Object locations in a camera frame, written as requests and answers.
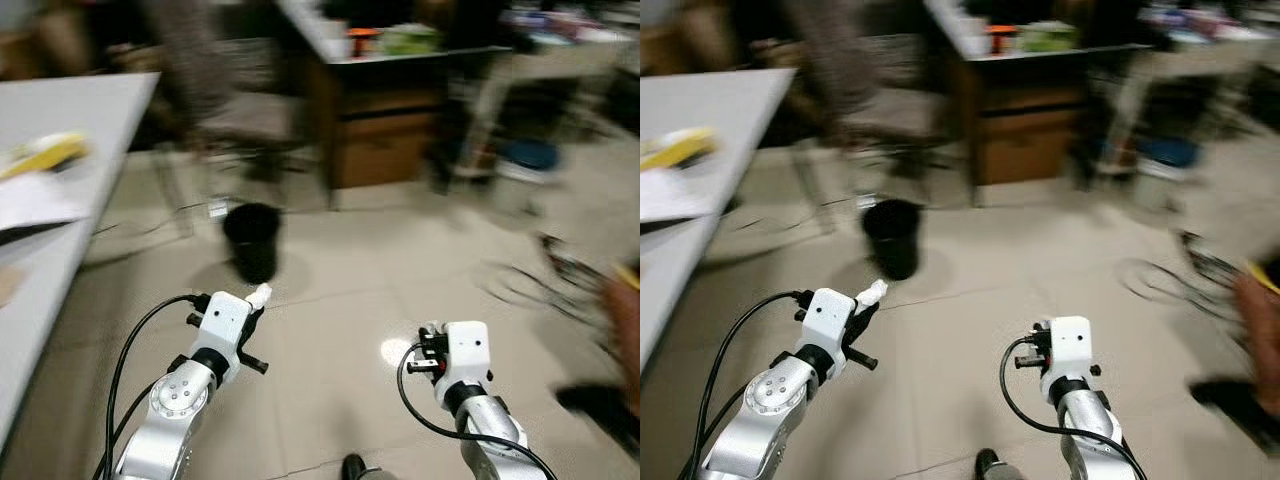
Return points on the brown wooden desk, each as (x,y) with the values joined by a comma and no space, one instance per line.
(385,130)
(1025,125)

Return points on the orange cup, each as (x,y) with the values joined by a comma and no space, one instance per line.
(1000,38)
(362,42)

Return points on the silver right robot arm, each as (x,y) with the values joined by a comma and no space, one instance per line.
(490,430)
(1090,430)

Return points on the standing person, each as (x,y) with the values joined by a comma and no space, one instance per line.
(1262,340)
(622,340)

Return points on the yellow snack package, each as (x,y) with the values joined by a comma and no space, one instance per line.
(45,155)
(680,148)

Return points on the white paper sheet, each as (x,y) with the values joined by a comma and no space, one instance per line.
(670,195)
(40,200)

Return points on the green packet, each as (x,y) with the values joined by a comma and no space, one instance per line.
(410,40)
(1048,37)

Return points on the black robot foot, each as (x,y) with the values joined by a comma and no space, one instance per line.
(988,464)
(353,467)

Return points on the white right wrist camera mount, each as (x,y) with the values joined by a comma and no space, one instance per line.
(1068,345)
(466,350)

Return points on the blue stool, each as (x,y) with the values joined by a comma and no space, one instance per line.
(530,158)
(1168,153)

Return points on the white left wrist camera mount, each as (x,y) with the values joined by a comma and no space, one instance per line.
(222,325)
(828,320)

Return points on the small white tissue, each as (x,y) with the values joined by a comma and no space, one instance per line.
(259,296)
(871,292)

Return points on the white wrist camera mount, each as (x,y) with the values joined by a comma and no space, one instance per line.
(466,350)
(828,320)
(222,325)
(1068,345)

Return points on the patterned chair with metal legs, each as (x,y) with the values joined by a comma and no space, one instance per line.
(890,105)
(250,110)

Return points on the black rubbish bin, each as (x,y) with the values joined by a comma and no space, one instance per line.
(252,240)
(893,238)

